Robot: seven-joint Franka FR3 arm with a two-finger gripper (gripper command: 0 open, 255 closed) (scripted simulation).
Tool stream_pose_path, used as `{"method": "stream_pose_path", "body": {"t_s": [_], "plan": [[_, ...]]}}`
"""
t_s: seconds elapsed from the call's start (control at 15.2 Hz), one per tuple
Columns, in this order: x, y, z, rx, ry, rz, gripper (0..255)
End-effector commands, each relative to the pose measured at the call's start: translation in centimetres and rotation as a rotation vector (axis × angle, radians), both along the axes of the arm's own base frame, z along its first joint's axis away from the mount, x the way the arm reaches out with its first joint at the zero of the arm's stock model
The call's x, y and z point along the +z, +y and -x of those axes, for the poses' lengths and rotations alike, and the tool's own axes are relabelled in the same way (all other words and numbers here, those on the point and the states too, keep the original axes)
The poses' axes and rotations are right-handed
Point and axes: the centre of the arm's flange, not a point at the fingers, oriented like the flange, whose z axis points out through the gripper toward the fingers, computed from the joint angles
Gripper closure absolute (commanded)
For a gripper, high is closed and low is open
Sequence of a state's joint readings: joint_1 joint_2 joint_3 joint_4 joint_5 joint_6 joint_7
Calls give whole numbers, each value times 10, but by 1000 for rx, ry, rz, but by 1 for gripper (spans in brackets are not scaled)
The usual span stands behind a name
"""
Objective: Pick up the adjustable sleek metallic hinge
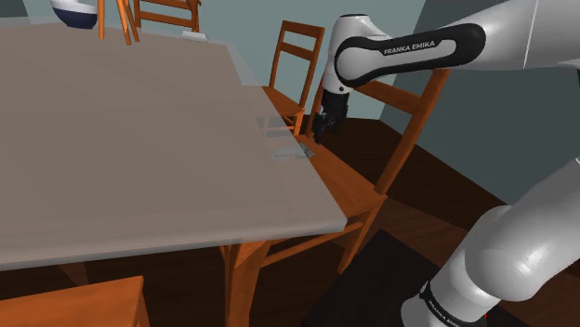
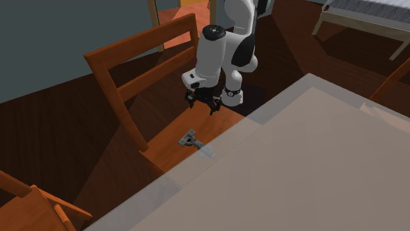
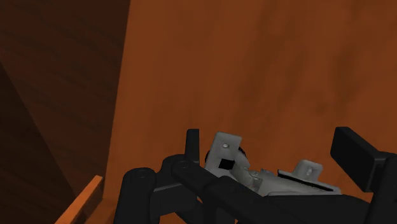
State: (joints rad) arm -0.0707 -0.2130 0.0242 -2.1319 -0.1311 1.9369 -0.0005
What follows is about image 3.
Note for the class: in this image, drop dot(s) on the grey metal hinged tool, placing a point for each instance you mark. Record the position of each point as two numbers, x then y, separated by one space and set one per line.
273 183

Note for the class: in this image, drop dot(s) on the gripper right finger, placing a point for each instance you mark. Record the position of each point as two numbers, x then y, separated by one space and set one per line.
356 155

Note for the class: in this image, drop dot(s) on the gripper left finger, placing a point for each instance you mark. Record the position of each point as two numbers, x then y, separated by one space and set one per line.
192 183

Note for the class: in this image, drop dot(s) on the orange wooden table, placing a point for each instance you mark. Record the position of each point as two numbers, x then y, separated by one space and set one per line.
248 62

